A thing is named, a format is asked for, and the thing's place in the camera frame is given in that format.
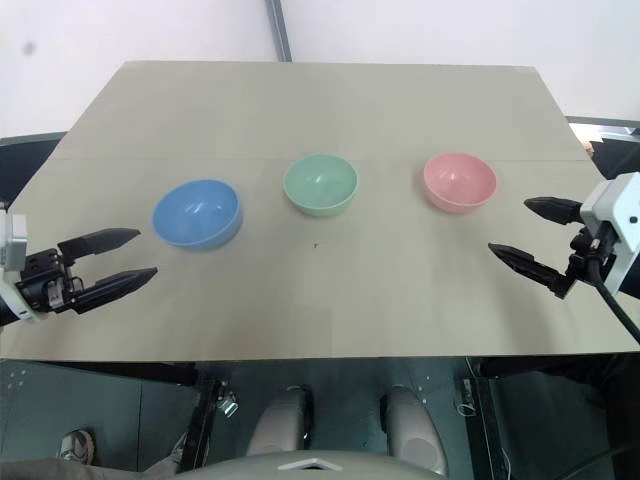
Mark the blue plastic bowl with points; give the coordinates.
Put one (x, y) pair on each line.
(196, 215)

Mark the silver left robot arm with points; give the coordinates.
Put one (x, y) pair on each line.
(6, 312)

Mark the grey sneaker with orange trim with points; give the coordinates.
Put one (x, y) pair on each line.
(77, 445)

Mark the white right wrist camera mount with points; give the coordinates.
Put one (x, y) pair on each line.
(617, 210)

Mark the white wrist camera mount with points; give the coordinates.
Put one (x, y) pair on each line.
(11, 240)
(617, 210)

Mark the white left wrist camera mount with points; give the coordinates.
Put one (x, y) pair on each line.
(11, 240)

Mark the black table leg frame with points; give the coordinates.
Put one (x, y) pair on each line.
(480, 425)
(202, 415)

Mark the silver robot left leg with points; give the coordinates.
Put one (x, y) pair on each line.
(280, 420)

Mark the silver robot leg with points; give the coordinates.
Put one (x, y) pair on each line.
(412, 425)
(280, 420)

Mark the silver robot right leg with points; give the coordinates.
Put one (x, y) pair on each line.
(412, 425)

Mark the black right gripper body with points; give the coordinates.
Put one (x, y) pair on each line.
(590, 252)

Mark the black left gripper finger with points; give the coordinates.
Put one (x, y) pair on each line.
(117, 285)
(102, 240)

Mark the green plastic bowl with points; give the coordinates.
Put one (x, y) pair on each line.
(320, 185)

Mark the grey trouser leg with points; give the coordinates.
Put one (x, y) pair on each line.
(75, 470)

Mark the grey robot torso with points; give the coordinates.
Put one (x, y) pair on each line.
(310, 466)

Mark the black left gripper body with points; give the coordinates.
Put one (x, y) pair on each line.
(47, 282)

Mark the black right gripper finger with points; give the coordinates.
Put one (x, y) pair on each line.
(555, 209)
(530, 265)

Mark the grey vertical post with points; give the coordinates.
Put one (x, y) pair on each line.
(280, 30)

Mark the dark green floor mat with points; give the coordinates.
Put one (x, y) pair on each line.
(30, 160)

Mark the pink red plastic bowl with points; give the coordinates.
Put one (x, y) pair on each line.
(459, 182)

